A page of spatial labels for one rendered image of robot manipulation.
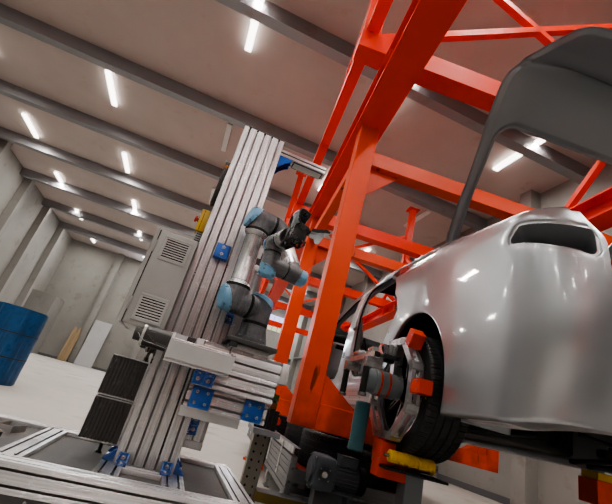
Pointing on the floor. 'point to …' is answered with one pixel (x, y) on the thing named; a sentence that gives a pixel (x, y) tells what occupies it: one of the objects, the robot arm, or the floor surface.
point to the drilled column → (254, 463)
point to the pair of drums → (1, 339)
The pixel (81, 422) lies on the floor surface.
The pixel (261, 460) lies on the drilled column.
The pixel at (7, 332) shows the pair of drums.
